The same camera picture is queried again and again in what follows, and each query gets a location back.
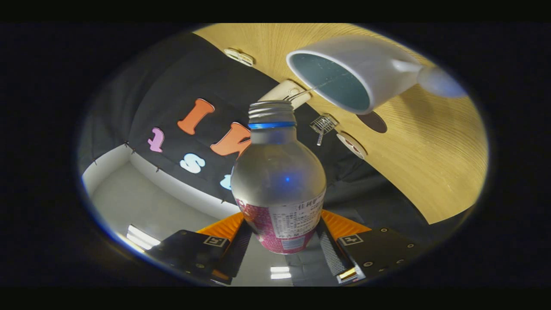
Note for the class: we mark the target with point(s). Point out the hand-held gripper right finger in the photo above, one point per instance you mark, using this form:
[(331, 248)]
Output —
[(331, 254)]

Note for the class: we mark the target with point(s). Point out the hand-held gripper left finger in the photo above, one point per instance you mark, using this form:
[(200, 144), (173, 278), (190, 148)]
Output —
[(236, 254)]

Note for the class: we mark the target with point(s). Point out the silver juice bottle red label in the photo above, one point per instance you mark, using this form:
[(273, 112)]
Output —
[(277, 181)]

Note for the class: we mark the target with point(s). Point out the dark round coaster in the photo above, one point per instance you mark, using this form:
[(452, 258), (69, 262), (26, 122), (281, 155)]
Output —
[(374, 123)]

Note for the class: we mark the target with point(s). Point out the white cup blue inside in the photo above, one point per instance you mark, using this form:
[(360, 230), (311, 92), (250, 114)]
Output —
[(379, 64)]

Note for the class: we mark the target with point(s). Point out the ceiling light panel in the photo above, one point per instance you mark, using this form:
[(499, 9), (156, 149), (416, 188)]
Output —
[(142, 237)]

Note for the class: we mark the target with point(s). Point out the white round plate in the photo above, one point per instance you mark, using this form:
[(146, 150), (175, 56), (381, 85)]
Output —
[(351, 144)]

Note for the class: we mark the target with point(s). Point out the wooden table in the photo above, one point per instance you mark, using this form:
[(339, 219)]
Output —
[(430, 150)]

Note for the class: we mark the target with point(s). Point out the white toaster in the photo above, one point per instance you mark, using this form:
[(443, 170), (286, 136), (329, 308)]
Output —
[(280, 92)]

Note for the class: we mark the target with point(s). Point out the black backdrop cloth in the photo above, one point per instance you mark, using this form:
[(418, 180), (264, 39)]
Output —
[(181, 77)]

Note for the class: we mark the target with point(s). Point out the white divided snack tray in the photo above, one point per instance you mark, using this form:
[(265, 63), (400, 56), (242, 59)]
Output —
[(239, 57)]

